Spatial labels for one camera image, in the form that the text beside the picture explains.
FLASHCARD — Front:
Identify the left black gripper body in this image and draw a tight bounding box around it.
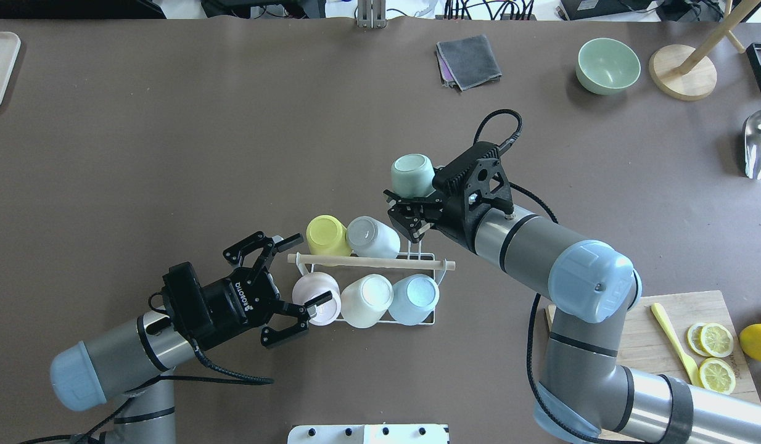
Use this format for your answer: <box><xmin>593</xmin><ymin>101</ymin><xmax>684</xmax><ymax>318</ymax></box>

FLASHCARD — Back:
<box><xmin>162</xmin><ymin>262</ymin><xmax>280</xmax><ymax>351</ymax></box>

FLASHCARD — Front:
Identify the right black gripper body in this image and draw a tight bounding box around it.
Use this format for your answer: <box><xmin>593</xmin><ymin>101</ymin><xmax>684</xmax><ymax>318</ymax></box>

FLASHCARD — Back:
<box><xmin>418</xmin><ymin>142</ymin><xmax>515</xmax><ymax>253</ymax></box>

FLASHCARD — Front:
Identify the green plastic cup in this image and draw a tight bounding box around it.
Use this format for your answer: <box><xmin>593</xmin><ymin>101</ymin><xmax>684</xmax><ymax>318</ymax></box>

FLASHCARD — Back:
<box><xmin>390</xmin><ymin>154</ymin><xmax>435</xmax><ymax>199</ymax></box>

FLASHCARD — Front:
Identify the pink plastic cup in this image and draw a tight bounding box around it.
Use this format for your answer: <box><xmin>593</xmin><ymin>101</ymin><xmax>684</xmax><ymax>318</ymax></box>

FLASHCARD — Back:
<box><xmin>292</xmin><ymin>272</ymin><xmax>342</xmax><ymax>326</ymax></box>

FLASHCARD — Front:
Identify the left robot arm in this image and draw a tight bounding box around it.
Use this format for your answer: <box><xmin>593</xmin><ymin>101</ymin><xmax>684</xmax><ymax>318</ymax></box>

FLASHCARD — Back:
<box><xmin>35</xmin><ymin>231</ymin><xmax>335</xmax><ymax>443</ymax></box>

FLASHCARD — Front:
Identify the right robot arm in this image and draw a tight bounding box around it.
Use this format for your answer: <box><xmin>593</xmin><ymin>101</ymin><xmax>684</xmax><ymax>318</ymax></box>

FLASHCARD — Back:
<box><xmin>385</xmin><ymin>109</ymin><xmax>761</xmax><ymax>443</ymax></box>

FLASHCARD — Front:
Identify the grey plastic cup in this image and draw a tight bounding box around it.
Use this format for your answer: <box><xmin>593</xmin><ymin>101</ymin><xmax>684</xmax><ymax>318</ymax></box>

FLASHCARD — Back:
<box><xmin>347</xmin><ymin>216</ymin><xmax>401</xmax><ymax>259</ymax></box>

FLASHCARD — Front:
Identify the yellow plastic cup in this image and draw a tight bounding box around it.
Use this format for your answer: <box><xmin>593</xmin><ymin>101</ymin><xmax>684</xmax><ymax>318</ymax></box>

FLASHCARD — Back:
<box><xmin>305</xmin><ymin>215</ymin><xmax>353</xmax><ymax>257</ymax></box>

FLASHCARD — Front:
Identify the light blue plastic cup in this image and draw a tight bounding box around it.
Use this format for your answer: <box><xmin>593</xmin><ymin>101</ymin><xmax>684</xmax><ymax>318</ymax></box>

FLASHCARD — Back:
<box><xmin>389</xmin><ymin>274</ymin><xmax>440</xmax><ymax>326</ymax></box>

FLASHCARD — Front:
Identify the white plastic cup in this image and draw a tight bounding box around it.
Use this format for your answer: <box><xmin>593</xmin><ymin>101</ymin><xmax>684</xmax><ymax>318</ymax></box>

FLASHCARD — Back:
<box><xmin>340</xmin><ymin>274</ymin><xmax>393</xmax><ymax>329</ymax></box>

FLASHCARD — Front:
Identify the grey folded cloth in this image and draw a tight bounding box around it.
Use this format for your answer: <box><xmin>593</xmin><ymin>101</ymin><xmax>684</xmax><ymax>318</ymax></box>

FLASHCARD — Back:
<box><xmin>436</xmin><ymin>34</ymin><xmax>502</xmax><ymax>92</ymax></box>

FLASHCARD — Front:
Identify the green bowl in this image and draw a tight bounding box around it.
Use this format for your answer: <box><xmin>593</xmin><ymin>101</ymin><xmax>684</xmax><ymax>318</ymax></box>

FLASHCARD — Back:
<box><xmin>575</xmin><ymin>38</ymin><xmax>641</xmax><ymax>96</ymax></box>

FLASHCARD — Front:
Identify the wooden mug tree stand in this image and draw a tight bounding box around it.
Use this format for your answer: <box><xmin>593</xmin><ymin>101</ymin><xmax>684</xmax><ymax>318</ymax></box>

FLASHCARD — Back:
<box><xmin>648</xmin><ymin>1</ymin><xmax>761</xmax><ymax>101</ymax></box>

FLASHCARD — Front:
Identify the wooden cutting board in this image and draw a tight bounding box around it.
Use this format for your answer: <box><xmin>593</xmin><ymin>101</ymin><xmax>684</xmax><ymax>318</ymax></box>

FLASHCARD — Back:
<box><xmin>545</xmin><ymin>290</ymin><xmax>761</xmax><ymax>405</ymax></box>

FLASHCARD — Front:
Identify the yellow plastic knife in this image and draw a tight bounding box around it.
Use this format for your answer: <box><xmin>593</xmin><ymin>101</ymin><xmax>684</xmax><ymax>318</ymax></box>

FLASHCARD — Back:
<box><xmin>649</xmin><ymin>303</ymin><xmax>704</xmax><ymax>388</ymax></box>

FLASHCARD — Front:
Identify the lemon slice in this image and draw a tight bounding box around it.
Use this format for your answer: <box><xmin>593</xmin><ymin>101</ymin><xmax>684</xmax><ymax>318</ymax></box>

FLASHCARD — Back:
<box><xmin>698</xmin><ymin>358</ymin><xmax>736</xmax><ymax>395</ymax></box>
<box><xmin>699</xmin><ymin>323</ymin><xmax>734</xmax><ymax>359</ymax></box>

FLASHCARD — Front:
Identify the metal scoop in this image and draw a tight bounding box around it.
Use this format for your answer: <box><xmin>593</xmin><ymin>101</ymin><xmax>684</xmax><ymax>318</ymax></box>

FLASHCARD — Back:
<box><xmin>742</xmin><ymin>74</ymin><xmax>761</xmax><ymax>181</ymax></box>

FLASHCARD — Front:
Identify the whole yellow lemon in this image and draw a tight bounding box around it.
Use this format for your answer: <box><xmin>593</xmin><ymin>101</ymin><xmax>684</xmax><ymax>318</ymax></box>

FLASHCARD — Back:
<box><xmin>738</xmin><ymin>323</ymin><xmax>761</xmax><ymax>362</ymax></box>

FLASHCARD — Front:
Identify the white wire cup rack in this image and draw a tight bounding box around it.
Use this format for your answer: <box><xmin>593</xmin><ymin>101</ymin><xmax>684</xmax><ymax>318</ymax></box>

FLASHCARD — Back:
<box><xmin>287</xmin><ymin>244</ymin><xmax>456</xmax><ymax>290</ymax></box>

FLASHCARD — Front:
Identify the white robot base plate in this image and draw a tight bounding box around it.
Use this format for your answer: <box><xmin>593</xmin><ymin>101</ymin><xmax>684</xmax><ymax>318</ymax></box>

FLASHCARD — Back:
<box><xmin>287</xmin><ymin>424</ymin><xmax>450</xmax><ymax>443</ymax></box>

